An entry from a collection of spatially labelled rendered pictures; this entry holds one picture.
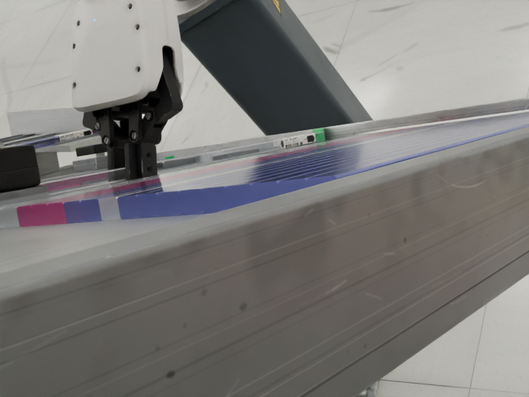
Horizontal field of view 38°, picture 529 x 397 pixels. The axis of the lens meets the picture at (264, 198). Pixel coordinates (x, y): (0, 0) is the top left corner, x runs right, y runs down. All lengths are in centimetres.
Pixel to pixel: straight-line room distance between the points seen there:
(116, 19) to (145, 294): 51
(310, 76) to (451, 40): 70
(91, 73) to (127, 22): 6
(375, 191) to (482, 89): 169
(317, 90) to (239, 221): 131
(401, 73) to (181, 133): 78
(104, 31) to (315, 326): 49
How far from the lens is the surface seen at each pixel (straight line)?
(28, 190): 52
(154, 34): 65
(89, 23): 69
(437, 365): 155
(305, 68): 147
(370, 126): 87
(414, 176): 27
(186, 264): 18
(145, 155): 66
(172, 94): 64
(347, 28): 237
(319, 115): 154
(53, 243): 32
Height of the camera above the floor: 128
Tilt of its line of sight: 39 degrees down
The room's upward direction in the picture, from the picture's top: 44 degrees counter-clockwise
